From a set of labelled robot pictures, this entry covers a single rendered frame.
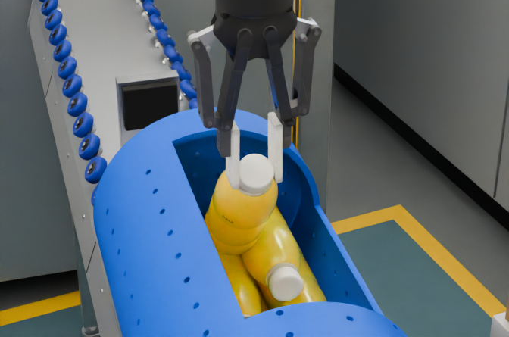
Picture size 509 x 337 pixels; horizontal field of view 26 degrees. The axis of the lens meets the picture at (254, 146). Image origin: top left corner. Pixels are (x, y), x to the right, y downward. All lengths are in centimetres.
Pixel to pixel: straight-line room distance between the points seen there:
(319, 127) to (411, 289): 111
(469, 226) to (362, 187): 37
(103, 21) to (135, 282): 123
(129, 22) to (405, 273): 121
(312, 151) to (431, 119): 147
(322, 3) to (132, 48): 47
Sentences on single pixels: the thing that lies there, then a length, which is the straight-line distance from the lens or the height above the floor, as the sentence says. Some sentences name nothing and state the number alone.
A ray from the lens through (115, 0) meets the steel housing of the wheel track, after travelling 247.
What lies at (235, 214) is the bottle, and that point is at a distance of 119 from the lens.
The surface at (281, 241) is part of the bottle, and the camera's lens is 131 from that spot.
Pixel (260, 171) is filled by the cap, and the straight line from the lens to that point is 115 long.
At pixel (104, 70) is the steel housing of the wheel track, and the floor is 93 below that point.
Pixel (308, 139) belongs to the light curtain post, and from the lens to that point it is 207.
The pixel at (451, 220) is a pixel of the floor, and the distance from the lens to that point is 339.
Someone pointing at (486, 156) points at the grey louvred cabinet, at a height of 22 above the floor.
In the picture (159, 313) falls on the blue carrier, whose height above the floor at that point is 118.
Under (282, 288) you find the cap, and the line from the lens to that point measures 129.
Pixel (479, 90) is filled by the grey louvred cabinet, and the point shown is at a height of 40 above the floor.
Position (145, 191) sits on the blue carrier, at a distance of 127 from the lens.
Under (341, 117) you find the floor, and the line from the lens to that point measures 389.
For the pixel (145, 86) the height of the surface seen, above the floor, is 108.
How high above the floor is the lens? 189
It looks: 31 degrees down
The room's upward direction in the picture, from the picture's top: straight up
